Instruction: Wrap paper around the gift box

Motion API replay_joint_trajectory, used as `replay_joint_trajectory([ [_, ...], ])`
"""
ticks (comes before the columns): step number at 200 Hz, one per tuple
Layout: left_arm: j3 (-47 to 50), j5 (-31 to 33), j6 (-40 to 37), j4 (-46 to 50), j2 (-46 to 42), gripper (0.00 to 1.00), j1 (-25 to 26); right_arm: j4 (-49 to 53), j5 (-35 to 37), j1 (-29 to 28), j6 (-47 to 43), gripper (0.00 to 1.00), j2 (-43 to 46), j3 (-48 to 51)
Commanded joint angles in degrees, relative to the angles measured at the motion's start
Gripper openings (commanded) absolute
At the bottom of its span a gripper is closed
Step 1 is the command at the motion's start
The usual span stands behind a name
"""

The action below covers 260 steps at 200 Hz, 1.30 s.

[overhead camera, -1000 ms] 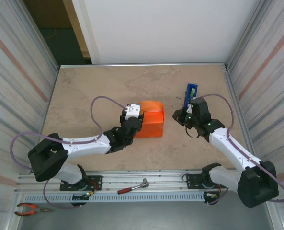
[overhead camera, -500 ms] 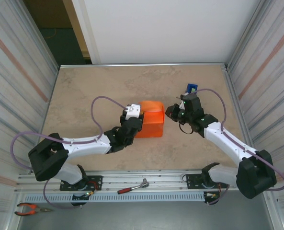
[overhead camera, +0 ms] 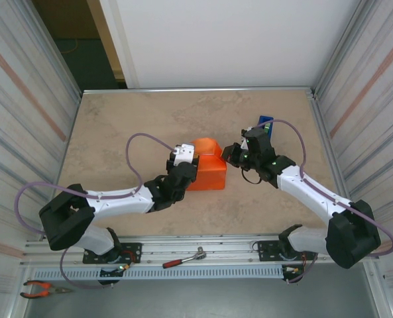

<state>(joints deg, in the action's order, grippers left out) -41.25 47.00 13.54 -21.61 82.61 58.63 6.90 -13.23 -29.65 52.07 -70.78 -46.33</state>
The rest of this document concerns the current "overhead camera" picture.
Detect orange cloth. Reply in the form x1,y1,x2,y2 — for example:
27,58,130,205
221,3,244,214
186,138,227,192

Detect blue tape dispenser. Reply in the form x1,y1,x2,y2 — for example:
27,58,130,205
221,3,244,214
258,115,276,140

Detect aluminium table edge profile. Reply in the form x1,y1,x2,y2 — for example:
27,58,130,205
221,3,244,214
82,87,316,97

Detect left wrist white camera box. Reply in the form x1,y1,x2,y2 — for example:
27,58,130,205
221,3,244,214
172,142,196,166

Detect right gripper black cable loop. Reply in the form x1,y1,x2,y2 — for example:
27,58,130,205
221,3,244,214
240,168,262,185

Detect aluminium side frame profile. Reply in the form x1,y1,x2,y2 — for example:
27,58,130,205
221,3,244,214
307,87,361,237

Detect long aluminium mounting rail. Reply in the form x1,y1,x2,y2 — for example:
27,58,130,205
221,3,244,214
20,235,381,266

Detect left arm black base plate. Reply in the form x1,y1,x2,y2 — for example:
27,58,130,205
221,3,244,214
82,242,142,265

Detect red-handled ratchet wrench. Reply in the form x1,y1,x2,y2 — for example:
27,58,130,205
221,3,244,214
162,246,207,269

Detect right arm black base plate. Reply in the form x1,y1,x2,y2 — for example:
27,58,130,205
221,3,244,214
257,238,318,262

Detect grey slotted cable duct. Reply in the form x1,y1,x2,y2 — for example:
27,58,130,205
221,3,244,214
32,264,285,281

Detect beige door frame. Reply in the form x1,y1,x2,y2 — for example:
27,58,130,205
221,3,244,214
85,0,126,80

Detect orange cord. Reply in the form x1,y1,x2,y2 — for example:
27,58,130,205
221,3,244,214
60,38,84,56

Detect orange-handled pliers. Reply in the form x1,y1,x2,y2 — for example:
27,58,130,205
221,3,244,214
19,280,73,299

